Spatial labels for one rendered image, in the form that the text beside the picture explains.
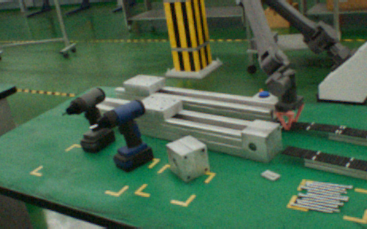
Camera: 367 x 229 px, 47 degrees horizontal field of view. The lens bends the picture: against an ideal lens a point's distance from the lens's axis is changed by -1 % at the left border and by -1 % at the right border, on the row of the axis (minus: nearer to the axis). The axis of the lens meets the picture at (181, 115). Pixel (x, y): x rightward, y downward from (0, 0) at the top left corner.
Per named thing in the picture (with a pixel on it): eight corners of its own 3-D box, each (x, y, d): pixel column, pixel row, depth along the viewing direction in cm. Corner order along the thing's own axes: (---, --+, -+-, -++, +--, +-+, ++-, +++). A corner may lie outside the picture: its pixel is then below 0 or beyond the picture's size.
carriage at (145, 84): (167, 91, 194) (165, 77, 191) (150, 100, 186) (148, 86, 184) (142, 87, 204) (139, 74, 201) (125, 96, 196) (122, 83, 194)
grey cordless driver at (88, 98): (119, 138, 169) (106, 87, 161) (83, 163, 155) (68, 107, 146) (104, 136, 173) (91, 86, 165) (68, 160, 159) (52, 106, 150)
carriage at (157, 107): (184, 115, 166) (181, 99, 163) (165, 127, 158) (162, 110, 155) (154, 110, 175) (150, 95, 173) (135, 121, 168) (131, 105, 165)
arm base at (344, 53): (359, 48, 176) (337, 66, 184) (345, 34, 177) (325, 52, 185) (353, 55, 170) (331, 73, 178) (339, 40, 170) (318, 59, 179)
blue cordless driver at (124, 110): (158, 158, 150) (146, 100, 141) (109, 183, 139) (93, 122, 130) (145, 152, 155) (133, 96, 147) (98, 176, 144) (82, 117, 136)
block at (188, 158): (216, 168, 137) (212, 142, 133) (185, 182, 132) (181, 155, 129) (200, 157, 145) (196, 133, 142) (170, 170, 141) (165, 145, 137)
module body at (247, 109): (283, 122, 160) (282, 101, 157) (271, 133, 154) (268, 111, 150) (133, 98, 210) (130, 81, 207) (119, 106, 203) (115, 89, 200)
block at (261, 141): (285, 145, 144) (283, 120, 140) (267, 163, 135) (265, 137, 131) (261, 141, 149) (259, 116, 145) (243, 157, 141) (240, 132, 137)
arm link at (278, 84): (280, 48, 145) (263, 64, 151) (266, 59, 137) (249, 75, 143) (304, 75, 144) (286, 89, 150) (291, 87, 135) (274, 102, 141)
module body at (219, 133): (258, 144, 148) (255, 122, 144) (243, 157, 141) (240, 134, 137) (104, 113, 197) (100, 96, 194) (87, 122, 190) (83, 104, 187)
